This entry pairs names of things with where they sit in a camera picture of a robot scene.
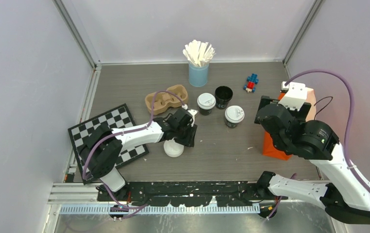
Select blue cylindrical holder cup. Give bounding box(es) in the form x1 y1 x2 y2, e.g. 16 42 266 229
188 62 209 87

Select black white checkerboard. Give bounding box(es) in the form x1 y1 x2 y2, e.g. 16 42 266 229
68 103 150 173

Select stack of white lids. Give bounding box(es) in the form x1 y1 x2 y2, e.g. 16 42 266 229
163 140 185 158

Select black paper coffee cup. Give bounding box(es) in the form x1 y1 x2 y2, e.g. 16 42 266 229
225 118 241 128

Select white plastic cup lid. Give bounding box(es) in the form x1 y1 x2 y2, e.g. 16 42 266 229
225 105 245 124

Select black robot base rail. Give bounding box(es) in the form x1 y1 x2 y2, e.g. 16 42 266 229
114 181 277 207

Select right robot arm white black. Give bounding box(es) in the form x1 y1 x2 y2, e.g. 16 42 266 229
255 96 370 224

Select blue red toy blocks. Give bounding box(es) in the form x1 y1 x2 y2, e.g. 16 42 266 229
243 73 259 93

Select orange paper takeout bag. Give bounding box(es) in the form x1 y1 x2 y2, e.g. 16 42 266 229
262 87 333 160

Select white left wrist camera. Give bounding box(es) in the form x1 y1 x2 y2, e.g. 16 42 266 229
181 104 199 127

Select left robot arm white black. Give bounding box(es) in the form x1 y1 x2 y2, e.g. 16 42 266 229
78 107 198 201

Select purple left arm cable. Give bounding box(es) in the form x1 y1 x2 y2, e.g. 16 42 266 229
81 90 187 219

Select brown cardboard cup carrier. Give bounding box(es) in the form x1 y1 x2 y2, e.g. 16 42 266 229
145 84 189 115

